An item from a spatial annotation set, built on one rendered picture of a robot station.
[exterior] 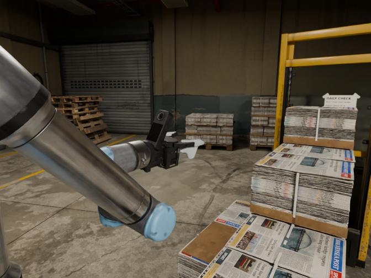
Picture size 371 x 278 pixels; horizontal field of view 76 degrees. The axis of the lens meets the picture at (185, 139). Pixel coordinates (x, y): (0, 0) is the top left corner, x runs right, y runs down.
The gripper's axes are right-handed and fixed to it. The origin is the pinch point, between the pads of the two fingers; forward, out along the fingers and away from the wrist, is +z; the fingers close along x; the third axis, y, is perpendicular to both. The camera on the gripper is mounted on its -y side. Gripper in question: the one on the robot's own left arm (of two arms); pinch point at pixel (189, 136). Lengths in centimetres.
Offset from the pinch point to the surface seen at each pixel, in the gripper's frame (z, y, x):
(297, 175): 38.4, 14.9, 27.5
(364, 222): 154, 75, 58
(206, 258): 24, 64, 1
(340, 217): 41, 26, 45
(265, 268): 7.0, 36.9, 31.2
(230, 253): 5.9, 38.4, 19.2
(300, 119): 98, 1, 10
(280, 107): 147, 0, -19
